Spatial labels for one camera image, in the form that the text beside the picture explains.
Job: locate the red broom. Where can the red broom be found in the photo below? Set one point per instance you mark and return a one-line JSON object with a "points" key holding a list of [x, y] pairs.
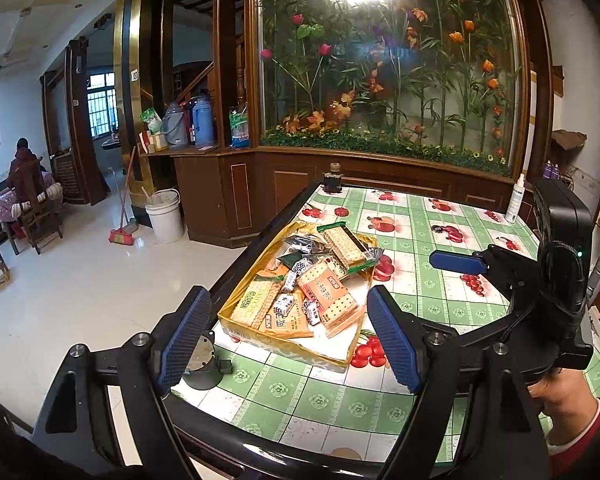
{"points": [[122, 236]]}

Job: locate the dark wooden door frame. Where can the dark wooden door frame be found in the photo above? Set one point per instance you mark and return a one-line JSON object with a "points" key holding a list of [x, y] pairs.
{"points": [[77, 125]]}

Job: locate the brown cardboard piece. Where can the brown cardboard piece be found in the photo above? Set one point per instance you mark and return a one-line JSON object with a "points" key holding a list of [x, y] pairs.
{"points": [[567, 140]]}

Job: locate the clear green-edged cracker packet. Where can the clear green-edged cracker packet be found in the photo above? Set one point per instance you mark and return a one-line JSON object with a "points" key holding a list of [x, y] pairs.
{"points": [[342, 242]]}

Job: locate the white plastic bucket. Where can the white plastic bucket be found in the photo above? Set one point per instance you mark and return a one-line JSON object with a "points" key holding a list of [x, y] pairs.
{"points": [[165, 217]]}

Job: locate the cloth-covered small table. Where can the cloth-covered small table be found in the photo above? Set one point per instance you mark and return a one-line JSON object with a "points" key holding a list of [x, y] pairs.
{"points": [[5, 208]]}

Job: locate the green-white bag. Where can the green-white bag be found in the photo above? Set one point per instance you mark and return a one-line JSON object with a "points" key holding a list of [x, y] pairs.
{"points": [[151, 121]]}

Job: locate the purple bottle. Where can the purple bottle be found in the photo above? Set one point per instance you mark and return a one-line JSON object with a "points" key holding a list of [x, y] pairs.
{"points": [[551, 171]]}

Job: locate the small dark glass jar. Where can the small dark glass jar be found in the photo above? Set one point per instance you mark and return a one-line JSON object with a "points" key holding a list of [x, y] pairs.
{"points": [[332, 181]]}

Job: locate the dark green snack packet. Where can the dark green snack packet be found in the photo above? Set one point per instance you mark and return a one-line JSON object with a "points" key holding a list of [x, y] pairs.
{"points": [[291, 261]]}

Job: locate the green-label cracker packet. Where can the green-label cracker packet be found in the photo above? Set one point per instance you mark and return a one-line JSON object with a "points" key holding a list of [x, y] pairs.
{"points": [[255, 302]]}

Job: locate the person's right hand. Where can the person's right hand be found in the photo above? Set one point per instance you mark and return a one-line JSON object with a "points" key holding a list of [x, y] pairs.
{"points": [[565, 395]]}

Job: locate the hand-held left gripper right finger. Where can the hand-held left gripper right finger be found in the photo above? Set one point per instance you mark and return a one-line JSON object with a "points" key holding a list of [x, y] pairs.
{"points": [[392, 340]]}

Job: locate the gold-trimmed wooden pillar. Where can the gold-trimmed wooden pillar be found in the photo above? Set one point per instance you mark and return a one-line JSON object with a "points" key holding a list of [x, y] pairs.
{"points": [[130, 85]]}

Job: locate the barred window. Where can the barred window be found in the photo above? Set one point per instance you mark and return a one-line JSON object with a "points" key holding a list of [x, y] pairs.
{"points": [[101, 105]]}

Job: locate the yellow-edged white box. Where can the yellow-edged white box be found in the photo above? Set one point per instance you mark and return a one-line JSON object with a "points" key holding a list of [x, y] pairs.
{"points": [[290, 347]]}

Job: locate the glass flower display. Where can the glass flower display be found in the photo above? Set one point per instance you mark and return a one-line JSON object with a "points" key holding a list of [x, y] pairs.
{"points": [[380, 85]]}

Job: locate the white spray bottle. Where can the white spray bottle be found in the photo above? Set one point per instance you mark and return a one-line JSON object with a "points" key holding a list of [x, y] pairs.
{"points": [[515, 205]]}

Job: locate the silver foil snack packet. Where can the silver foil snack packet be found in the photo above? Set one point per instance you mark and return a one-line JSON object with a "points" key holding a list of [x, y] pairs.
{"points": [[302, 243]]}

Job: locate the brown paper box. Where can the brown paper box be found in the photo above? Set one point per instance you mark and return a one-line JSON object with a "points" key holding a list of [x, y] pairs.
{"points": [[152, 142]]}

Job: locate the dark wooden table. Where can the dark wooden table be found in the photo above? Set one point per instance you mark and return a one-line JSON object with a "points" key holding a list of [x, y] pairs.
{"points": [[230, 442]]}

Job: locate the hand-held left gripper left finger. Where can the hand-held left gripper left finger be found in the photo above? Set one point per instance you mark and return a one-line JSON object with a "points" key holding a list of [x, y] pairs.
{"points": [[185, 340]]}

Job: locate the wooden chair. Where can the wooden chair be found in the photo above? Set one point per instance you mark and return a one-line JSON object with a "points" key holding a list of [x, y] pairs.
{"points": [[42, 225]]}

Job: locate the blue-white candy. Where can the blue-white candy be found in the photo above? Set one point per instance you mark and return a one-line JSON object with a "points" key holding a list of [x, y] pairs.
{"points": [[312, 312], [282, 305], [295, 275]]}

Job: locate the large yellow cracker packet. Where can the large yellow cracker packet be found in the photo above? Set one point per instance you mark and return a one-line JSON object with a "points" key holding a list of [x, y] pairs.
{"points": [[296, 324]]}

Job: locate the orange-label cracker packet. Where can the orange-label cracker packet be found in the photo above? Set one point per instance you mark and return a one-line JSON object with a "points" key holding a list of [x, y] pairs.
{"points": [[327, 290]]}

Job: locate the grey metal object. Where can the grey metal object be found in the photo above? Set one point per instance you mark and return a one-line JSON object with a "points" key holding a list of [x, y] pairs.
{"points": [[597, 272]]}

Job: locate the blue thermos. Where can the blue thermos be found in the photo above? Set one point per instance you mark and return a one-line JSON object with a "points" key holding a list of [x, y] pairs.
{"points": [[203, 122]]}

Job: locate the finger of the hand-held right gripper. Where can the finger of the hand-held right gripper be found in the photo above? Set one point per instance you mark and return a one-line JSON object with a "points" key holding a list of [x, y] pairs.
{"points": [[455, 262]]}

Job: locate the grey thermos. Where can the grey thermos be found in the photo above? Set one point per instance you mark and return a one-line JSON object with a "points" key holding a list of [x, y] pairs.
{"points": [[174, 127]]}

